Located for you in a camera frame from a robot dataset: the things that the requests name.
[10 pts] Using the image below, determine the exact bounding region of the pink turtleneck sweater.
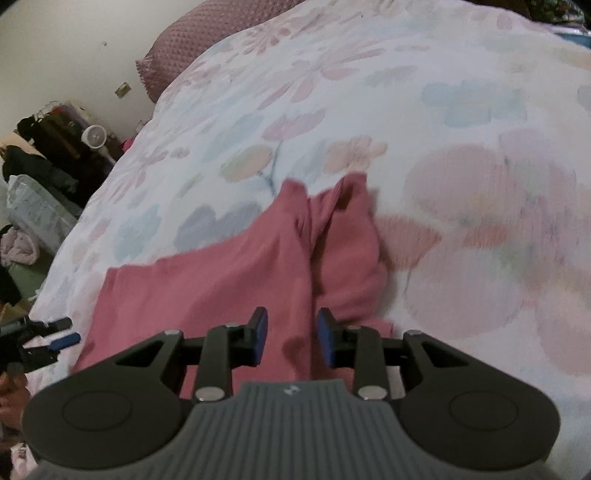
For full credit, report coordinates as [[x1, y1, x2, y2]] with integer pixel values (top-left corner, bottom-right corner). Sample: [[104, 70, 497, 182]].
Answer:
[[75, 173, 391, 384]]

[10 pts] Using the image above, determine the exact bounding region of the dark hanging clothes rack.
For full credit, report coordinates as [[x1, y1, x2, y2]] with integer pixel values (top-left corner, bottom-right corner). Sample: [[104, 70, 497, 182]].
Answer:
[[1, 101, 123, 216]]

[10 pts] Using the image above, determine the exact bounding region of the person left hand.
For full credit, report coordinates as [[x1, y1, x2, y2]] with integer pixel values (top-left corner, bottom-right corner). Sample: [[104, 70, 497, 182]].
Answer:
[[0, 373, 31, 430]]

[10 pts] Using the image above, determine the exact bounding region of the white standing fan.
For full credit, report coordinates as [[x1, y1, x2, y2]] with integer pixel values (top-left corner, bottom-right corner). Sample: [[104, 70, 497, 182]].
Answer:
[[81, 125, 115, 165]]

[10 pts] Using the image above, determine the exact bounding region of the floral fleece bed blanket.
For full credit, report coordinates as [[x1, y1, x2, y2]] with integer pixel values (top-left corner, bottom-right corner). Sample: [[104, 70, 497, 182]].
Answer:
[[30, 1, 590, 479]]

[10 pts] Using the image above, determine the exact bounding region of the pink dotted pillow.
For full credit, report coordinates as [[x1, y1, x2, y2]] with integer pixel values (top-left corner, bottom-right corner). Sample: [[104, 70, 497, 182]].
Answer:
[[135, 0, 297, 102]]

